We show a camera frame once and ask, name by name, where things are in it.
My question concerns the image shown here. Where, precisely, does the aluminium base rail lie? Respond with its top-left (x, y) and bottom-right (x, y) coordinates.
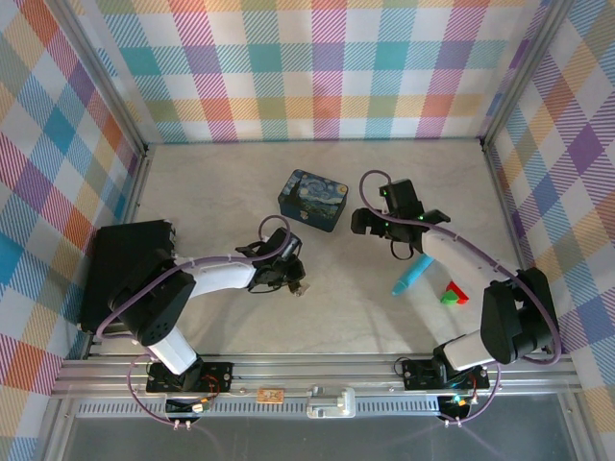
top-left (50, 352), bottom-right (583, 400)

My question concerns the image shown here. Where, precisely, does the red and green block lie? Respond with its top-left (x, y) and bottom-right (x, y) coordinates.
top-left (440, 280), bottom-right (470, 307)

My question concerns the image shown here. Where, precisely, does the perforated metal strip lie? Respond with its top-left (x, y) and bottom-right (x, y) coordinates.
top-left (75, 400), bottom-right (446, 419)

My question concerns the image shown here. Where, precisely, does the black box on left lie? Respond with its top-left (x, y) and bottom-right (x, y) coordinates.
top-left (84, 146), bottom-right (155, 359)

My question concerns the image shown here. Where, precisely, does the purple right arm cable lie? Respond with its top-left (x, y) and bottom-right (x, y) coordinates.
top-left (358, 170), bottom-right (563, 427)

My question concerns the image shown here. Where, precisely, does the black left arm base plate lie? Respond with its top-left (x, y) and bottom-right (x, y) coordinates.
top-left (145, 360), bottom-right (235, 396)

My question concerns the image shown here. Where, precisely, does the starry night tin box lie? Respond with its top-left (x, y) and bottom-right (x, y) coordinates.
top-left (277, 167), bottom-right (351, 235)

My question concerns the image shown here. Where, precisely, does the aluminium side rail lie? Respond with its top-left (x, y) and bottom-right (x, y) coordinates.
top-left (480, 142), bottom-right (552, 355)

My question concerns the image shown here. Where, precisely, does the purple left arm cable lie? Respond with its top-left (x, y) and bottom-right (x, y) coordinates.
top-left (98, 214), bottom-right (293, 427)

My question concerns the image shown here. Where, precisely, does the aluminium corner post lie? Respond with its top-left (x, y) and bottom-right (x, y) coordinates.
top-left (56, 0), bottom-right (150, 158)
top-left (479, 0), bottom-right (576, 153)

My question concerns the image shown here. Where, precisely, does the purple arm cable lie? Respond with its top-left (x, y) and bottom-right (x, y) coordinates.
top-left (98, 214), bottom-right (293, 427)
top-left (358, 170), bottom-right (563, 427)

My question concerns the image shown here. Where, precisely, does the black case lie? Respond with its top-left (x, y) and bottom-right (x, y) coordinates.
top-left (78, 219), bottom-right (177, 335)

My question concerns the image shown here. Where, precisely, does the silver clamp bracket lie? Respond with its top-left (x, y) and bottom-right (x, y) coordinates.
top-left (305, 385), bottom-right (357, 419)

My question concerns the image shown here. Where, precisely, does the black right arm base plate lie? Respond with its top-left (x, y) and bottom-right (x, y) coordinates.
top-left (401, 357), bottom-right (491, 391)

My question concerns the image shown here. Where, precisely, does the blue marker pen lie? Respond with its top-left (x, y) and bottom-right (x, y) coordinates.
top-left (391, 253), bottom-right (432, 297)

